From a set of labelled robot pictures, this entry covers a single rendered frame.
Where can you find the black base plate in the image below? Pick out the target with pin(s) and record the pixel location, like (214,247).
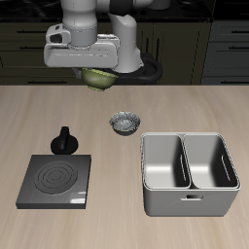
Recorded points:
(152,69)

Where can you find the dark grey stove plate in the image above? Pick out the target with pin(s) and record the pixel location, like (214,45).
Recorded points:
(55,181)

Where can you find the dark kitchen cupboards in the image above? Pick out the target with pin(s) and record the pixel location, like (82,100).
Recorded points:
(201,48)

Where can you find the white two-bin basket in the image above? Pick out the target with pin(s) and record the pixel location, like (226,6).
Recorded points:
(189,173)

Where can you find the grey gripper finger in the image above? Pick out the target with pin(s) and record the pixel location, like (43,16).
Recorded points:
(78,73)

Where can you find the small grey fluted dish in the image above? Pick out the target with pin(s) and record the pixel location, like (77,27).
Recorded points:
(124,122)

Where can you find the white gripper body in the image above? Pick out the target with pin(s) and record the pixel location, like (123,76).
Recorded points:
(81,55)

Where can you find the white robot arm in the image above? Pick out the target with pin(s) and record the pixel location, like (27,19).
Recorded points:
(124,39)

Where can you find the round black stove knob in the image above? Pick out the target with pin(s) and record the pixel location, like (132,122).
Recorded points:
(64,142)

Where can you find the green bowl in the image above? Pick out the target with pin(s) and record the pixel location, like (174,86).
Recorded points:
(99,79)

